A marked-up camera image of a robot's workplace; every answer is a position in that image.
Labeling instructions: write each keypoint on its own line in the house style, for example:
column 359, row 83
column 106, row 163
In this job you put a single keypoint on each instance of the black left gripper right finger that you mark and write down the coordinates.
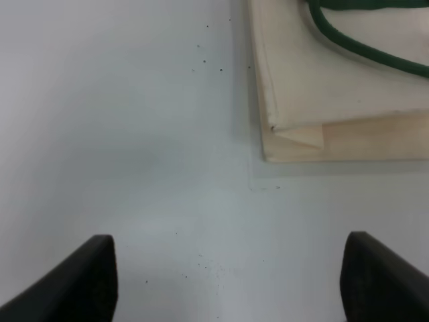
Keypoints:
column 376, row 284

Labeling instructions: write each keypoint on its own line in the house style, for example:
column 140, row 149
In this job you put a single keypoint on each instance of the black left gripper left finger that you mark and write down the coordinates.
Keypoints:
column 83, row 287

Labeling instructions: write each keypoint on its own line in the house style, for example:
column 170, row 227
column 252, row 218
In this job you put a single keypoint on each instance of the white linen bag green handles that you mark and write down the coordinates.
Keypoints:
column 319, row 101

